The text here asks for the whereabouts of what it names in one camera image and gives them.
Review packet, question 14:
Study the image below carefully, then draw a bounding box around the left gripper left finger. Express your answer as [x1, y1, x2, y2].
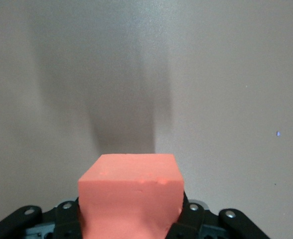
[53, 198, 84, 239]

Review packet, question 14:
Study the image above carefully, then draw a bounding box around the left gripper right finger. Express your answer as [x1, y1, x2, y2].
[165, 191, 208, 239]

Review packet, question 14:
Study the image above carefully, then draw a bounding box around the orange foam block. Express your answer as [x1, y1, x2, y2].
[77, 153, 185, 239]

